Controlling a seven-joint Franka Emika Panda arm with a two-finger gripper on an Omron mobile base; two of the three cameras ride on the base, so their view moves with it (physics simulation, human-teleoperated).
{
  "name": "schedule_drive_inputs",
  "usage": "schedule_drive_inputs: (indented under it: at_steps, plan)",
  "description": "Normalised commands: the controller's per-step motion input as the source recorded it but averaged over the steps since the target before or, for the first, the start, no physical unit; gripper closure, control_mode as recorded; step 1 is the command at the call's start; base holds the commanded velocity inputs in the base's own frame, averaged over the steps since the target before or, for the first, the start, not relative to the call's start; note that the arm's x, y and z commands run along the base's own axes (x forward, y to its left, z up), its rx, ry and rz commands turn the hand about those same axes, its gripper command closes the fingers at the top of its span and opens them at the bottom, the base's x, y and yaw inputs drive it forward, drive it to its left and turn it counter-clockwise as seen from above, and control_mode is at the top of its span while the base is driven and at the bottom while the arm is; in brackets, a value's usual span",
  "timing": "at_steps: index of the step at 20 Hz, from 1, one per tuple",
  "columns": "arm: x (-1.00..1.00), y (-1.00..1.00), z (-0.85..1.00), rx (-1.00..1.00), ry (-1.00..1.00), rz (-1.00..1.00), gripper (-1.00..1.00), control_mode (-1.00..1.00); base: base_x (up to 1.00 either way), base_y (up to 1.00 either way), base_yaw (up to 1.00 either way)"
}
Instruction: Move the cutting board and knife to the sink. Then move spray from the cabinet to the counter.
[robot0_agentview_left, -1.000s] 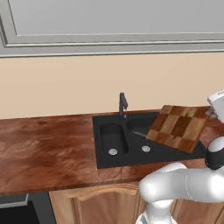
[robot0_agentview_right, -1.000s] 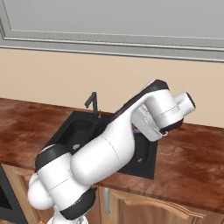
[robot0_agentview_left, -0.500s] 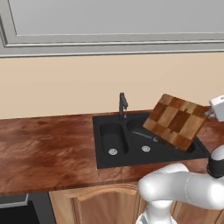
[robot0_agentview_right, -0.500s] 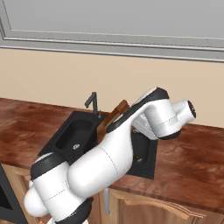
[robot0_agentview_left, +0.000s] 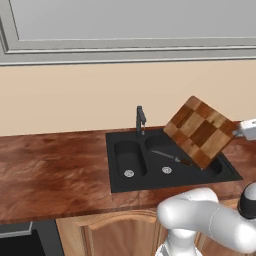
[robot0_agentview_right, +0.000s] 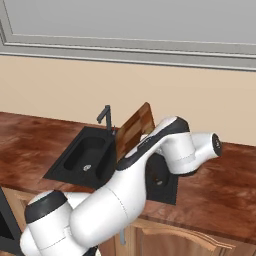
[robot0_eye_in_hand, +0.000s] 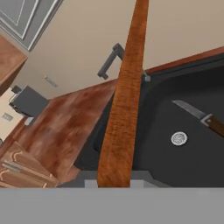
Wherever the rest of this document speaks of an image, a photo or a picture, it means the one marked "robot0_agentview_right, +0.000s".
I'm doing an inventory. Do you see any wooden cutting board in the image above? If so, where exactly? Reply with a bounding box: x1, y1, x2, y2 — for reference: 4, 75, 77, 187
114, 101, 157, 163

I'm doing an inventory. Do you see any black sink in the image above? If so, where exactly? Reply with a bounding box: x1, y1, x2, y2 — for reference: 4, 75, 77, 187
43, 125, 180, 206

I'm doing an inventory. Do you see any black tap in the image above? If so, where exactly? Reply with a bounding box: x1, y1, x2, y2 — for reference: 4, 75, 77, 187
96, 104, 117, 137

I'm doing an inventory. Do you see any black appliance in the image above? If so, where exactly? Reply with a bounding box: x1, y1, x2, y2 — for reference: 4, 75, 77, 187
0, 185, 25, 256

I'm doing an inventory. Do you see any grey cabinet handle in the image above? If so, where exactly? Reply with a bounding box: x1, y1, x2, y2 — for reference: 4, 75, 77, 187
119, 227, 127, 247

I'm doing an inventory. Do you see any grey wall cabinet door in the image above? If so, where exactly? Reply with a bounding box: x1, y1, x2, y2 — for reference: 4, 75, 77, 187
0, 0, 256, 72

